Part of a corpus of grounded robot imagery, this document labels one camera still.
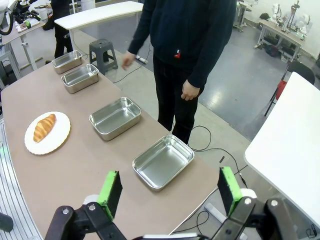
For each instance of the background person in black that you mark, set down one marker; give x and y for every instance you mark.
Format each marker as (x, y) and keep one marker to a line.
(60, 27)

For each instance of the grey plastic stool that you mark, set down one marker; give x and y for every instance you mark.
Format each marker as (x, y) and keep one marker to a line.
(103, 51)

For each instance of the person in dark clothing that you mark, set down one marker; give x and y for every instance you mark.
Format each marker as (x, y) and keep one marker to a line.
(180, 30)

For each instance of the white side table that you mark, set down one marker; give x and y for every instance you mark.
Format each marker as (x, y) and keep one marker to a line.
(287, 140)

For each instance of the person's left forearm dark sleeve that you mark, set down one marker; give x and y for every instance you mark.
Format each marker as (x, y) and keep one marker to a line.
(207, 60)

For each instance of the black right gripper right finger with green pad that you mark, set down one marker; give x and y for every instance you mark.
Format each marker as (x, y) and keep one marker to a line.
(228, 187)

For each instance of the small deep steel container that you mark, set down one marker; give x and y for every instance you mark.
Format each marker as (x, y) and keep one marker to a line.
(80, 78)
(67, 61)

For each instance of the person's right hand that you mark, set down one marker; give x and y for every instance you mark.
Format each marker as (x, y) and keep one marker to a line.
(128, 60)

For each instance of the grey desk with white leg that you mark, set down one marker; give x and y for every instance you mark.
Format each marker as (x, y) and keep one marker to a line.
(22, 40)

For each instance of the white power strip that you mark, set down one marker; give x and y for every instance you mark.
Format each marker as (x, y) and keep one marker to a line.
(141, 59)

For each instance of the golden croissant bread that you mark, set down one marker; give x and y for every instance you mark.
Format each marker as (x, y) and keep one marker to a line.
(44, 128)

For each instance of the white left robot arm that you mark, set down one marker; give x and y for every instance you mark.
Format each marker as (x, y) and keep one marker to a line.
(7, 12)

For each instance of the black chair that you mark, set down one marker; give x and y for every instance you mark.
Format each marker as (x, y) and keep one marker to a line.
(297, 72)

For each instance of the white table leg foot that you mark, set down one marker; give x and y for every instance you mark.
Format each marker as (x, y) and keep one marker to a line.
(213, 212)

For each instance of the person's left hand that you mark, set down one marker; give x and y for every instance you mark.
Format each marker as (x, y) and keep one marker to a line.
(190, 90)

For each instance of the black tape strip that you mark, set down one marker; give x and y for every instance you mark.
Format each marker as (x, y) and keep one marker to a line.
(222, 159)

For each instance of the red bin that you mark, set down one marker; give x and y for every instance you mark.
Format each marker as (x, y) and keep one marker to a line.
(282, 89)

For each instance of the white scalloped plate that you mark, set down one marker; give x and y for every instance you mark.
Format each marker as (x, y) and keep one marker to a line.
(58, 136)

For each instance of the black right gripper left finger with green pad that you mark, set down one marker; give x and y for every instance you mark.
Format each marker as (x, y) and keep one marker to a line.
(110, 195)

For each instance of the person's right forearm dark sleeve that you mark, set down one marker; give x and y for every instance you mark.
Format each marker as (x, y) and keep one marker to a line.
(141, 32)

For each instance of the aluminium profile frame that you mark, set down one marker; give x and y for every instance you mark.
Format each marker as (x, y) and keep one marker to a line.
(12, 190)

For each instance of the background workbench with robots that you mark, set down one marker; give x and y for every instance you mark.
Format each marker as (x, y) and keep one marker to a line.
(282, 30)

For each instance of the large shallow steel container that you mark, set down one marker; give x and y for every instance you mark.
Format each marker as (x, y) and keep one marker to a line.
(163, 162)

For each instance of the long white background table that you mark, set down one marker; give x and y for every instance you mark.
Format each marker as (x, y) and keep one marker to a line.
(100, 13)

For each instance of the medium steel container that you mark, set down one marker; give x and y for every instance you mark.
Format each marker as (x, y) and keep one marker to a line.
(115, 118)

